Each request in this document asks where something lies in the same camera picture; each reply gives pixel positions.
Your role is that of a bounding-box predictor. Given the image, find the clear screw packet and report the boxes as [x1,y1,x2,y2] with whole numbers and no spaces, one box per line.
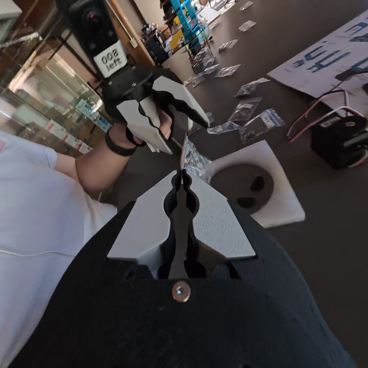
[181,135,214,185]

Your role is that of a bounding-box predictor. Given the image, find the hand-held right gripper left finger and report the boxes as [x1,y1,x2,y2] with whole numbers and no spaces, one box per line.
[107,170,182,279]

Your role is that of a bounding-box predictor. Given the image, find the white foam frame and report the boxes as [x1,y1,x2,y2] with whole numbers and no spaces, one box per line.
[209,140,306,229]

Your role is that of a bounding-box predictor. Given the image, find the person's left forearm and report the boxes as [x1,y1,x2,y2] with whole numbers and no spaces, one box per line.
[55,145,130,199]

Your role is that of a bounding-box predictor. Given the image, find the person's left hand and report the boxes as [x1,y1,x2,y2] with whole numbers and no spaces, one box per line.
[107,111,174,149]

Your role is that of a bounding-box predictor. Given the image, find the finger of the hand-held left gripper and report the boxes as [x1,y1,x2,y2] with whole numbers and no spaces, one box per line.
[152,76,211,131]
[116,99,173,155]

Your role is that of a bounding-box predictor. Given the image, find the black wristband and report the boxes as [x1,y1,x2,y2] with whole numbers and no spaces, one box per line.
[104,133,137,157]

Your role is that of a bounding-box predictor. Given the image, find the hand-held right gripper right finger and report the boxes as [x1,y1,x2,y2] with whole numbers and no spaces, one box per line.
[183,170,256,278]

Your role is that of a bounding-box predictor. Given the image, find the open instruction manual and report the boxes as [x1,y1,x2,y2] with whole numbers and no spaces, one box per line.
[267,10,368,119]

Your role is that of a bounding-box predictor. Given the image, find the black servo motor with wires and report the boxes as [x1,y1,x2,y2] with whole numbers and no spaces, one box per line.
[287,89,368,169]

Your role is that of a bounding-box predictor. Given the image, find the stack of cardboard boxes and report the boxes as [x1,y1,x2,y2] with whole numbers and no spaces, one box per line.
[11,86,113,156]

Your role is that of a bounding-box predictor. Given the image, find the scattered clear screw bags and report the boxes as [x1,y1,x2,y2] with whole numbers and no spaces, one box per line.
[184,0,286,145]

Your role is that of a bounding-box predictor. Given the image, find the dark grey desk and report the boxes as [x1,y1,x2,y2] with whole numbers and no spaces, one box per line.
[101,0,368,368]

